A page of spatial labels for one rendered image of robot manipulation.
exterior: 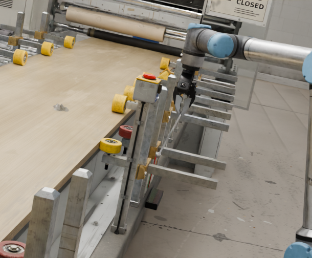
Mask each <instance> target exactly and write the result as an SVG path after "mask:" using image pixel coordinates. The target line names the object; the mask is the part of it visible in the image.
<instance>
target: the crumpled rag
mask: <svg viewBox="0 0 312 258"><path fill-rule="evenodd" d="M53 107H54V110H56V111H60V112H61V111H65V112H68V111H69V109H68V108H67V107H64V106H63V104H61V105H60V104H58V103H57V104H56V105H54V106H53Z"/></svg>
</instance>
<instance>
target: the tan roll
mask: <svg viewBox="0 0 312 258"><path fill-rule="evenodd" d="M55 13H59V14H63V15H66V21H68V22H73V23H77V24H82V25H86V26H91V27H95V28H100V29H104V30H109V31H114V32H118V33H123V34H127V35H132V36H136V37H141V38H145V39H150V40H154V41H159V42H163V41H164V38H165V37H166V38H171V39H176V40H180V41H185V39H186V38H185V37H182V36H178V35H173V34H169V33H165V29H166V27H163V26H158V25H154V24H149V23H145V22H141V21H137V20H132V19H128V18H123V17H118V16H114V15H109V14H105V13H100V12H96V11H91V10H86V9H82V8H77V7H73V6H69V7H68V9H67V11H65V10H61V9H56V10H55Z"/></svg>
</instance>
